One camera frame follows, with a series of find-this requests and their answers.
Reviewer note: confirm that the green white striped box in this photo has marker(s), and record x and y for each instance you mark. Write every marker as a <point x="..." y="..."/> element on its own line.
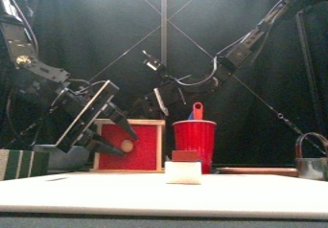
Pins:
<point x="23" y="163"/>

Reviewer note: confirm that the red wooden drawer box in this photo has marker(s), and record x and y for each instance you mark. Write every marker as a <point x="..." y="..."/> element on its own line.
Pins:
<point x="148" y="148"/>

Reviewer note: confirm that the brown red small block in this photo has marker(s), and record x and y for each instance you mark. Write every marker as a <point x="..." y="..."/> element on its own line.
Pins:
<point x="185" y="155"/>

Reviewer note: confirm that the red plastic utensil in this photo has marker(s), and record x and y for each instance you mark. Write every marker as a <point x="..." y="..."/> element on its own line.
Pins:
<point x="197" y="110"/>

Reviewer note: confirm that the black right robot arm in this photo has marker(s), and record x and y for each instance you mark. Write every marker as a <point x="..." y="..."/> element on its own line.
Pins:
<point x="244" y="51"/>

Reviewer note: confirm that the white table board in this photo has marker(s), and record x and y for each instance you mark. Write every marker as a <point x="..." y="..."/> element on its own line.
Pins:
<point x="85" y="196"/>

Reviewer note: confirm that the red plastic cup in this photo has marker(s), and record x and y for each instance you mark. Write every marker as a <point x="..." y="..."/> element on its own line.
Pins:
<point x="195" y="139"/>

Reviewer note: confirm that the brown wooden tray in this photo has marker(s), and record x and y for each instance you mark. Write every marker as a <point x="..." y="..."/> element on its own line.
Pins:
<point x="256" y="171"/>

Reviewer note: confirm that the white foam block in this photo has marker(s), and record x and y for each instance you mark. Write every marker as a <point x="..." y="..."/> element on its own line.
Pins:
<point x="182" y="172"/>

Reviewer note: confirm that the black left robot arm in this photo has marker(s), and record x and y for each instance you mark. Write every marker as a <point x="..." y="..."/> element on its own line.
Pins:
<point x="16" y="43"/>

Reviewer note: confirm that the blue plastic utensil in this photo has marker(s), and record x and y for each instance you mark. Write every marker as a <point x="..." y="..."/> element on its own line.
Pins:
<point x="190" y="116"/>

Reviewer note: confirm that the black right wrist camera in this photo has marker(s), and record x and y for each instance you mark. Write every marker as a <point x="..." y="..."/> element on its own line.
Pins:
<point x="154" y="64"/>

